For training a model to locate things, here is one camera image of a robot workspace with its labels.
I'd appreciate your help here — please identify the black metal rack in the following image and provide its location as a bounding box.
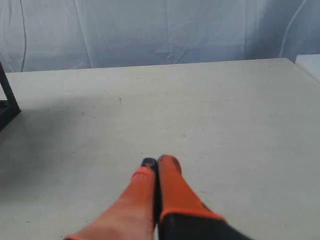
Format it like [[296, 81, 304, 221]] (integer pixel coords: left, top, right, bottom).
[[0, 64, 21, 131]]

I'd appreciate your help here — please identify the white backdrop curtain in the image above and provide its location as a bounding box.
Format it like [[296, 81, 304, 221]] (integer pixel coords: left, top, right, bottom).
[[0, 0, 320, 72]]

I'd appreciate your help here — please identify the white side table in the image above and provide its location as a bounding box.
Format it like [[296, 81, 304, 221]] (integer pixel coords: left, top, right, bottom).
[[295, 54, 320, 83]]

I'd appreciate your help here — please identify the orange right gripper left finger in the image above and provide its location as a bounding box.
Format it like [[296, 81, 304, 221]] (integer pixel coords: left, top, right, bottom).
[[65, 158, 157, 240]]

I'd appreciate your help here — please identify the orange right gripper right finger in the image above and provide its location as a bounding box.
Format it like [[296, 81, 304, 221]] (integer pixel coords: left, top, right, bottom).
[[157, 155, 250, 240]]

